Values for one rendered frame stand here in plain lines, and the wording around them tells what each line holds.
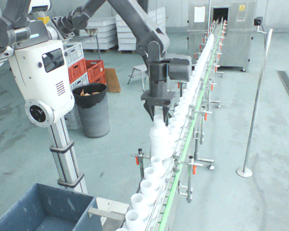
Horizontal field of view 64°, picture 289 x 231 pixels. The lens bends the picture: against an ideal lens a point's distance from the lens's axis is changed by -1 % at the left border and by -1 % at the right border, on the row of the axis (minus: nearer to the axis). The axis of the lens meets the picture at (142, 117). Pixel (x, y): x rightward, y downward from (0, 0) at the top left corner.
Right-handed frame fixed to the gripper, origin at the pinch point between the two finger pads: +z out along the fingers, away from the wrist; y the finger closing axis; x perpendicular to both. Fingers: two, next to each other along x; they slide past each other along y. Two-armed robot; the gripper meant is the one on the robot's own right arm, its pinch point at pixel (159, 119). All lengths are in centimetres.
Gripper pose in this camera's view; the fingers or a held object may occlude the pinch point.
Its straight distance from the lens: 79.2
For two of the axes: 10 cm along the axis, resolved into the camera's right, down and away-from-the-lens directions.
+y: 9.5, 1.1, -3.1
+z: 0.5, 8.8, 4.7
